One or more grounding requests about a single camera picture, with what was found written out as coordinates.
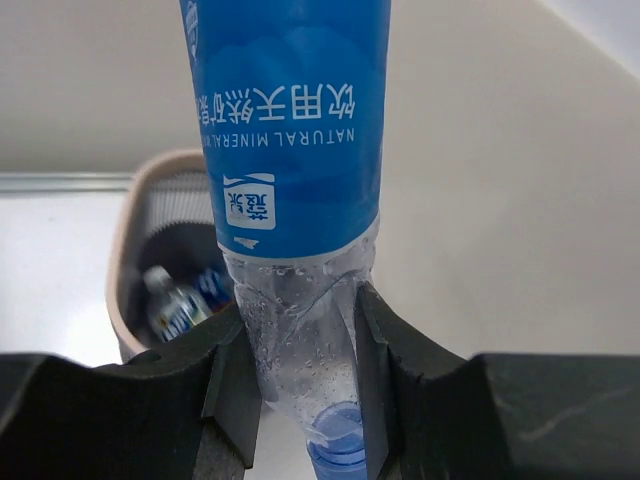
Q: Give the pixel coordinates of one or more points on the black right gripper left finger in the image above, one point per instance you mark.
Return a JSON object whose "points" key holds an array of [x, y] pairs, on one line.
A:
{"points": [[187, 409]]}

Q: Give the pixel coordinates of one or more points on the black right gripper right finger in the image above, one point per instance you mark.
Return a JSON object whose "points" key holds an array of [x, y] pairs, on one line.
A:
{"points": [[430, 414]]}

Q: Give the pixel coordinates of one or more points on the green white label bottle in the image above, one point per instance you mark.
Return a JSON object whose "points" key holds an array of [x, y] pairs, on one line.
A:
{"points": [[173, 308]]}

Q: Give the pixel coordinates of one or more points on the grey mesh waste bin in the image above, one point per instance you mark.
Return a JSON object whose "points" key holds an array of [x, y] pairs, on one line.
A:
{"points": [[167, 220]]}

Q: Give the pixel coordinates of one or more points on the aluminium frame rail left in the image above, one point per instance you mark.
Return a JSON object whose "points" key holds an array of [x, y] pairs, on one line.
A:
{"points": [[64, 182]]}

